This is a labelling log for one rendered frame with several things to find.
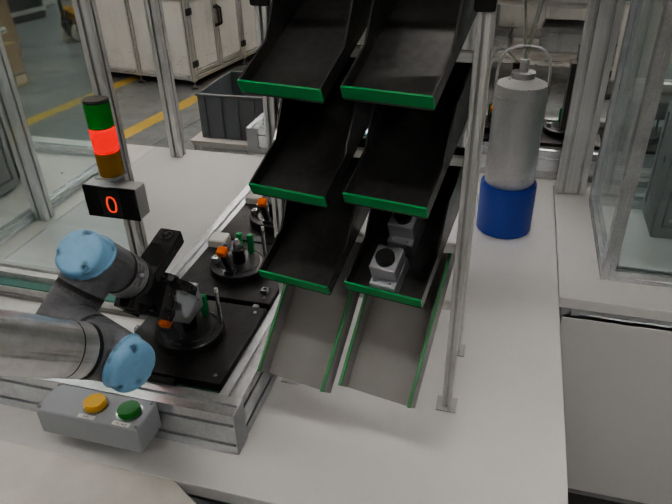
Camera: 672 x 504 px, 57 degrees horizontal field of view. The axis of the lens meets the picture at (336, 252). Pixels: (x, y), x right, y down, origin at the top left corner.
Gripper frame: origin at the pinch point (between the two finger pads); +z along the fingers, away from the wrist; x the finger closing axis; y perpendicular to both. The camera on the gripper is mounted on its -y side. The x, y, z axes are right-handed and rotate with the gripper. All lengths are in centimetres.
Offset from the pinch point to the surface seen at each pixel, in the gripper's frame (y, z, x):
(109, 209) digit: -14.5, -2.8, -19.5
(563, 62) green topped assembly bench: -313, 387, 102
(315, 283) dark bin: -2.2, -14.3, 30.0
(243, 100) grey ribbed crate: -121, 142, -66
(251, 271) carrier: -10.5, 20.6, 4.7
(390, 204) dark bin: -12, -28, 43
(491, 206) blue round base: -46, 57, 57
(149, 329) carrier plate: 7.6, 7.0, -9.3
